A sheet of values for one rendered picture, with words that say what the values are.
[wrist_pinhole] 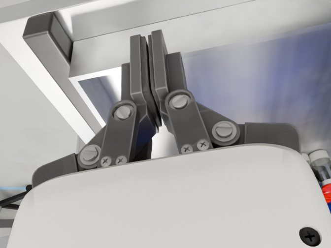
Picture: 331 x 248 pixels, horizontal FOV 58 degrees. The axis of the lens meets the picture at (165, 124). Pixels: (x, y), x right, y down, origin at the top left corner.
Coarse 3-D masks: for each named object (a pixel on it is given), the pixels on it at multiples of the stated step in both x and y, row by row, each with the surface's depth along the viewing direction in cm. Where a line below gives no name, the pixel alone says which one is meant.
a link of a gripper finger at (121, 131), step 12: (120, 108) 13; (132, 108) 13; (108, 120) 12; (120, 120) 12; (132, 120) 12; (108, 132) 12; (120, 132) 12; (132, 132) 12; (108, 144) 12; (120, 144) 11; (132, 144) 11; (108, 156) 11; (120, 156) 11; (132, 156) 11; (144, 156) 13
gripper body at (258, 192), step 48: (48, 192) 10; (96, 192) 10; (144, 192) 9; (192, 192) 9; (240, 192) 9; (288, 192) 8; (48, 240) 9; (96, 240) 8; (144, 240) 8; (192, 240) 8; (240, 240) 8; (288, 240) 8
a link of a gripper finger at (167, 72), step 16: (160, 32) 14; (160, 48) 14; (160, 64) 13; (176, 64) 14; (160, 80) 12; (176, 80) 13; (160, 96) 13; (160, 112) 14; (208, 112) 12; (208, 128) 12; (224, 128) 11; (224, 144) 11
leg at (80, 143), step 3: (78, 135) 84; (78, 138) 83; (78, 141) 83; (81, 141) 82; (78, 144) 82; (81, 144) 82; (84, 144) 82; (78, 147) 82; (81, 147) 81; (78, 150) 81
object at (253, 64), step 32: (256, 0) 19; (288, 0) 19; (320, 0) 18; (128, 32) 20; (192, 32) 19; (224, 32) 18; (256, 32) 18; (288, 32) 17; (320, 32) 22; (96, 64) 19; (192, 64) 23; (224, 64) 23; (256, 64) 24; (288, 64) 24; (320, 64) 24; (96, 96) 22; (224, 96) 27; (256, 96) 27; (288, 96) 27; (320, 96) 28; (160, 128) 30; (320, 128) 32
